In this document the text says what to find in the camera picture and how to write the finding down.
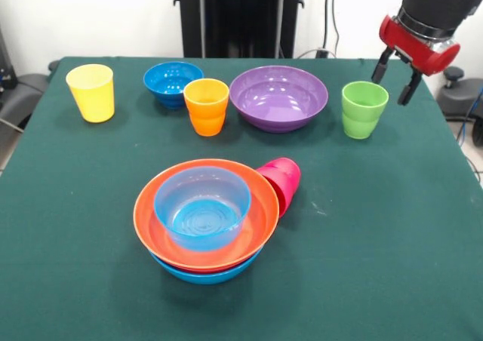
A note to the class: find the small light blue bowl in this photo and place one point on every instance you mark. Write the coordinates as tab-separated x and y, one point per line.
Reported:
203	224

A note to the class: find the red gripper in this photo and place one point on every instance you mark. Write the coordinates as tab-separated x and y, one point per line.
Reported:
415	50

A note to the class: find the large light blue bowl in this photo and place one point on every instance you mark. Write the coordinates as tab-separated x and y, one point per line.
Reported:
211	278

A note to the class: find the wide orange-red bowl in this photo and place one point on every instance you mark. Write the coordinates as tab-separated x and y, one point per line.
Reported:
260	220

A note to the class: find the black equipment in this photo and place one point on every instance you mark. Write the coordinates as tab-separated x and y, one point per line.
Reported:
5	62

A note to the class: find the dark green tablecloth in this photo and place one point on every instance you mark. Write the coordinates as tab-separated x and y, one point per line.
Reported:
75	243

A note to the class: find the pink plastic cup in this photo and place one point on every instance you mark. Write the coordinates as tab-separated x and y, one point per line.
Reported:
288	179

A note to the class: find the yellow plastic cup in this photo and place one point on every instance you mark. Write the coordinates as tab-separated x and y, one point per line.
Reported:
92	99

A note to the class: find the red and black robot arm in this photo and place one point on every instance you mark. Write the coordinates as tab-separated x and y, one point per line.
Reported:
437	1

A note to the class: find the small orange-red bowl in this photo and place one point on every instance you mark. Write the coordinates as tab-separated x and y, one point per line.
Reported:
211	270

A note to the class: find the orange plastic cup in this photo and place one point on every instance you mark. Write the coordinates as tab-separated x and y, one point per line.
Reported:
207	111

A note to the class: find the green plastic cup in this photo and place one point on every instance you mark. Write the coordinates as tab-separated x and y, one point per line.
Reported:
364	107

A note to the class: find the small dark blue bowl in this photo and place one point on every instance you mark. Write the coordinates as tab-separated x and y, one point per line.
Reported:
166	80

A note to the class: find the purple plastic bowl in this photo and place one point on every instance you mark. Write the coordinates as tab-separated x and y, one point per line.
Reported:
277	99

